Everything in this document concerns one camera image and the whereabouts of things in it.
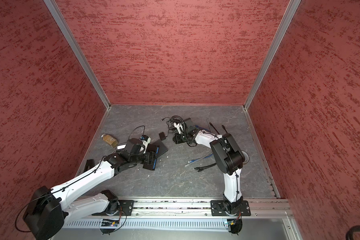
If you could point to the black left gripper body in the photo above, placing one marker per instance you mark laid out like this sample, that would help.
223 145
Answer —
137 159

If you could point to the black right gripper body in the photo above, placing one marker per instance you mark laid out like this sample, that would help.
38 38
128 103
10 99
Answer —
182 137

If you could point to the black power adapter with cable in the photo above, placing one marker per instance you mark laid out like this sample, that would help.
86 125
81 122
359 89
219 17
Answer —
170 123

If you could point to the black network switch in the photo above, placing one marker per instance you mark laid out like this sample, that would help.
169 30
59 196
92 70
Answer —
154 151

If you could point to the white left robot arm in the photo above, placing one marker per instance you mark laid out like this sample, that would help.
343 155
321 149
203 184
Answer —
51 209

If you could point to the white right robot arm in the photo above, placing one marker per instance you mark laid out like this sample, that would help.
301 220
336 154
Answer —
229 157

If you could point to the glass jar with brown contents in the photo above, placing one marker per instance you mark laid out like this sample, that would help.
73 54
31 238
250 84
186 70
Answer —
110 140

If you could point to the brown tape roll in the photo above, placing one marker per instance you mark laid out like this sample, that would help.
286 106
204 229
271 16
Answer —
245 157

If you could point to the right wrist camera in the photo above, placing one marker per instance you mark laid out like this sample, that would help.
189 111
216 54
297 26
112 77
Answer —
179 127

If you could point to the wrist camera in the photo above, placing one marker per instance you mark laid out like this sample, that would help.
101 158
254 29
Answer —
145 139
179 127

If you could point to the black power adapter near switch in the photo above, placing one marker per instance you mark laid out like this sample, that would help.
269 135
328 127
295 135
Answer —
162 136

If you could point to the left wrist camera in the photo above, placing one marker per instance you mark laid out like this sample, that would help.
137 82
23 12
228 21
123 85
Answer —
145 139

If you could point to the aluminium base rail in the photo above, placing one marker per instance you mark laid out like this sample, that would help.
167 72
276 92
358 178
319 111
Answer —
204 208

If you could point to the aluminium right corner post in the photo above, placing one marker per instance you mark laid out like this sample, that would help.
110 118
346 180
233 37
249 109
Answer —
279 35

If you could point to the aluminium corner post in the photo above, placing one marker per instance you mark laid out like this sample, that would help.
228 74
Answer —
279 35
67 33

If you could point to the aluminium left corner post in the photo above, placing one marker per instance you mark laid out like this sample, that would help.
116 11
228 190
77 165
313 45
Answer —
67 33

